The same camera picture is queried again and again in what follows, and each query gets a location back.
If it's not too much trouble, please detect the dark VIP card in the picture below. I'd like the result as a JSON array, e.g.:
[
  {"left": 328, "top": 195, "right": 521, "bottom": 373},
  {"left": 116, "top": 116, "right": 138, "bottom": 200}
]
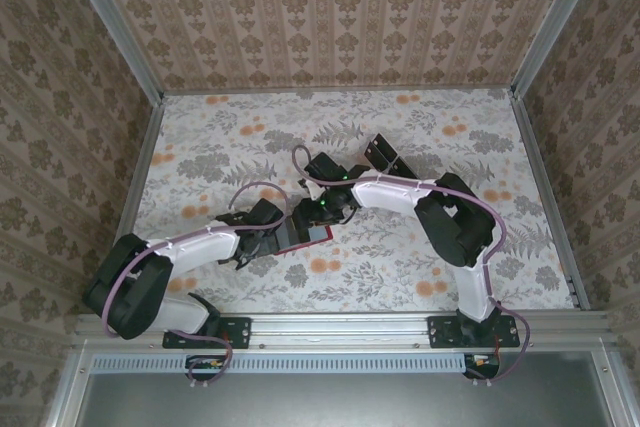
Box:
[{"left": 273, "top": 225, "right": 300, "bottom": 251}]

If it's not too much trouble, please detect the red leather card holder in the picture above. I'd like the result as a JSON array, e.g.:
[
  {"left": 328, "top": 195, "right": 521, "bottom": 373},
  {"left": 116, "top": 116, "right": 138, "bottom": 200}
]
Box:
[{"left": 272, "top": 223, "right": 335, "bottom": 259}]

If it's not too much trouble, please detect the black card stand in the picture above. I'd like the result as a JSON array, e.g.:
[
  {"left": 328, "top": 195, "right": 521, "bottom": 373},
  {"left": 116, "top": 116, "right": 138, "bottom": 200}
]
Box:
[{"left": 364, "top": 132, "right": 425, "bottom": 181}]

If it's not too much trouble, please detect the floral patterned table cover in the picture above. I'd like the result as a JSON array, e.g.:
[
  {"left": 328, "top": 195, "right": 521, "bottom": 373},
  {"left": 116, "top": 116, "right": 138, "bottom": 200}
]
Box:
[{"left": 107, "top": 89, "right": 576, "bottom": 316}]

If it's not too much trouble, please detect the small controller board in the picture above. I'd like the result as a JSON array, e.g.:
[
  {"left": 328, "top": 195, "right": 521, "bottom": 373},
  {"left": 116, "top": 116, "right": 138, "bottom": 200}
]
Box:
[
  {"left": 185, "top": 354, "right": 231, "bottom": 382},
  {"left": 462, "top": 353, "right": 503, "bottom": 381}
]

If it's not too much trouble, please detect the grey metal sheet panel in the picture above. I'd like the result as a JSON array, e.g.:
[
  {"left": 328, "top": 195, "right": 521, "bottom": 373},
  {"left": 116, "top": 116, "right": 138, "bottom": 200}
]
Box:
[{"left": 49, "top": 350, "right": 640, "bottom": 427}]

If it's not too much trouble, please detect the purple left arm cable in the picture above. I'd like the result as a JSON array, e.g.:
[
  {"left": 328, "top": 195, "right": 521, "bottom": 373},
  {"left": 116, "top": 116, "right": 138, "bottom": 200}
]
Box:
[{"left": 99, "top": 181, "right": 290, "bottom": 391}]

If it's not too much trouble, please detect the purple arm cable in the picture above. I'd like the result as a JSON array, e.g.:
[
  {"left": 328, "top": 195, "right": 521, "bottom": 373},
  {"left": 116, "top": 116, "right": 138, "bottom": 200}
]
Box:
[
  {"left": 291, "top": 144, "right": 537, "bottom": 391},
  {"left": 99, "top": 181, "right": 290, "bottom": 391}
]

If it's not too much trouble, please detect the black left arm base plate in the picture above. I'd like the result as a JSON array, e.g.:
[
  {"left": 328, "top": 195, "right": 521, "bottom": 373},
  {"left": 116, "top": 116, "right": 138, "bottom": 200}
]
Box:
[{"left": 162, "top": 315, "right": 251, "bottom": 350}]

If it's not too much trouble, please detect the aluminium mounting rail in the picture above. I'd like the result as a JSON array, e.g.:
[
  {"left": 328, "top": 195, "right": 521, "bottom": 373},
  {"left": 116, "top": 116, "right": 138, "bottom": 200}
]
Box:
[{"left": 74, "top": 310, "right": 615, "bottom": 349}]

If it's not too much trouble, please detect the white slotted cable duct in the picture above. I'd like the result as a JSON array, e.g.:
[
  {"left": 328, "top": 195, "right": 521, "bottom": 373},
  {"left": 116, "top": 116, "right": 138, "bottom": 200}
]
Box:
[{"left": 92, "top": 352, "right": 605, "bottom": 374}]

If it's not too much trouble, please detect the aluminium side rail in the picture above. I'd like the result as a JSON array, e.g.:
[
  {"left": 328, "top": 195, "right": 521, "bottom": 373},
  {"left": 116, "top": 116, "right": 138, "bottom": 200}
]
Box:
[
  {"left": 509, "top": 95, "right": 592, "bottom": 312},
  {"left": 94, "top": 96, "right": 166, "bottom": 316}
]

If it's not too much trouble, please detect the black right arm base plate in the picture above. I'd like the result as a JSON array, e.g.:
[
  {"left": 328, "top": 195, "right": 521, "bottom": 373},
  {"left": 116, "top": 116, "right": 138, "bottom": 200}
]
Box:
[{"left": 428, "top": 315, "right": 519, "bottom": 350}]

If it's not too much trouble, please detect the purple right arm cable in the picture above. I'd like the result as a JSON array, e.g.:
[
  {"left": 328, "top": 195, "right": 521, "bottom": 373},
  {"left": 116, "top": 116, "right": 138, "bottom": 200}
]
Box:
[{"left": 291, "top": 144, "right": 537, "bottom": 391}]

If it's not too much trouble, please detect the aluminium frame post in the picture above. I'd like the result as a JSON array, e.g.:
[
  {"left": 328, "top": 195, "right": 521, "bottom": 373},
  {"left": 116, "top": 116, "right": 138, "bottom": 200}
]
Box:
[
  {"left": 58, "top": 0, "right": 167, "bottom": 104},
  {"left": 509, "top": 0, "right": 610, "bottom": 99}
]

